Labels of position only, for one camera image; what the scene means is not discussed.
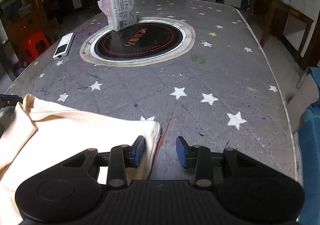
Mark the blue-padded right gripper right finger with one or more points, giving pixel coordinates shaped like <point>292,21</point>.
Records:
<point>198,158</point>

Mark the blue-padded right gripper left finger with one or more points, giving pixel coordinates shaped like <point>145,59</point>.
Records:
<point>122,157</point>

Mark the cream sweatshirt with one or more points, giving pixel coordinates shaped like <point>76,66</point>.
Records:
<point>38,134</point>

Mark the red plastic stool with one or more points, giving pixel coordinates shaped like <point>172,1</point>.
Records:
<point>34,46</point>

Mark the white remote control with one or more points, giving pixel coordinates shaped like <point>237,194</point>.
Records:
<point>63,47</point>

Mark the grey star-patterned table cover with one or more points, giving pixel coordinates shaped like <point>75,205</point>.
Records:
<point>221,93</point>

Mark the blue sofa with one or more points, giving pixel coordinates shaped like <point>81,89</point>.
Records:
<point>303,111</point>

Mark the round black induction cooktop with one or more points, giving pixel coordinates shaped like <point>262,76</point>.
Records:
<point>152,40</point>

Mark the tissue paper pack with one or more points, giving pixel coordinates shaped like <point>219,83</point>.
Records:
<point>120,13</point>

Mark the dark wooden side table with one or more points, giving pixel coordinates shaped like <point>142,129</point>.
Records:
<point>276,19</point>

